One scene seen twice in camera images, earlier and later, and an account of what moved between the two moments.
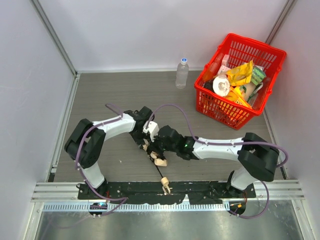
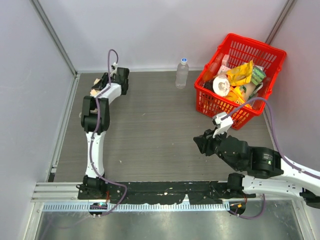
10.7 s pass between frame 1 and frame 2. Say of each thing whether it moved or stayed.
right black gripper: moved
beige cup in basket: stayed
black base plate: stayed
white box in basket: stayed
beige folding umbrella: moved
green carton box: stayed
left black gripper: moved
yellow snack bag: stayed
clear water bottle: stayed
